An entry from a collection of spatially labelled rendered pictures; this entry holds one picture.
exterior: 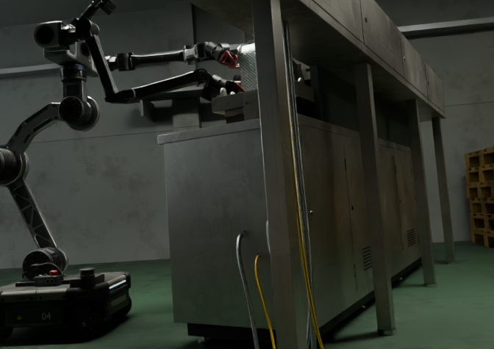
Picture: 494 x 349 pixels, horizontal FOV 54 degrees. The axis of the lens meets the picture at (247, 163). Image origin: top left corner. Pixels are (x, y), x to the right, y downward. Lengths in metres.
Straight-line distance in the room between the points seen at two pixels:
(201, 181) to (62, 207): 4.34
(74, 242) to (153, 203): 1.06
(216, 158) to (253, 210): 0.27
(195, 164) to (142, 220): 3.87
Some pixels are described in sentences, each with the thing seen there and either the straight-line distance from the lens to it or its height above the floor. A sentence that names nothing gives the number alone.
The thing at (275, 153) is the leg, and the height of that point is 0.70.
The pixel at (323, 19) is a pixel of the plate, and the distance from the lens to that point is 1.62.
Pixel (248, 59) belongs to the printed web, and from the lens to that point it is 2.25.
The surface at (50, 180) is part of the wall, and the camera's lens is 6.31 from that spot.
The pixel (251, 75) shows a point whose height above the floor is 1.15.
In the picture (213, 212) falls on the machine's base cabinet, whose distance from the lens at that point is 1.97.
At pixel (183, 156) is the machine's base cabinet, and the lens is 2.06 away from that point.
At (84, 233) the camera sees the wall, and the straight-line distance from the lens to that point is 6.12.
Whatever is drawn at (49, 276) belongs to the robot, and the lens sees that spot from 2.62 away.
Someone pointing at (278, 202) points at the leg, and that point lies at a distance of 1.25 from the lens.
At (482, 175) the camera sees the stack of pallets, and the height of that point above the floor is 0.68.
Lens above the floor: 0.58
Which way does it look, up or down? 5 degrees up
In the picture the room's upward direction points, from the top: 4 degrees counter-clockwise
